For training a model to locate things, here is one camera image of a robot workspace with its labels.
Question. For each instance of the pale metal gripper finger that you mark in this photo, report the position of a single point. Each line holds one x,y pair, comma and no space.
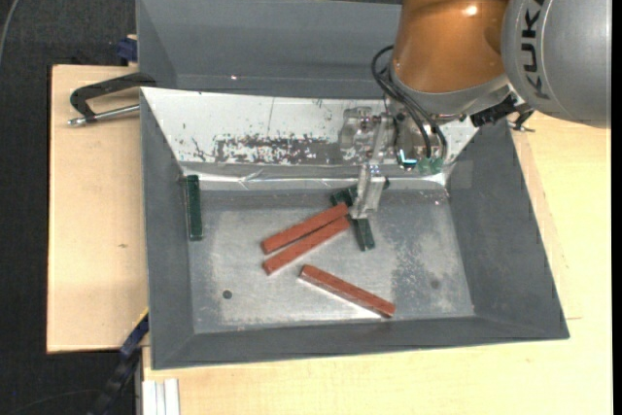
362,197
377,197

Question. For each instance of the dark green flat block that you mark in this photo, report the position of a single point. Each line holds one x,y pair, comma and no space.
194,209
365,235

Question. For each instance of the red-brown flat block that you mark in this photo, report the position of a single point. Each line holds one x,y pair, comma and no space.
301,231
347,290
303,249

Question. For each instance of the grey metal bin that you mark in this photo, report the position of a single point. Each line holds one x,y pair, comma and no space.
291,306

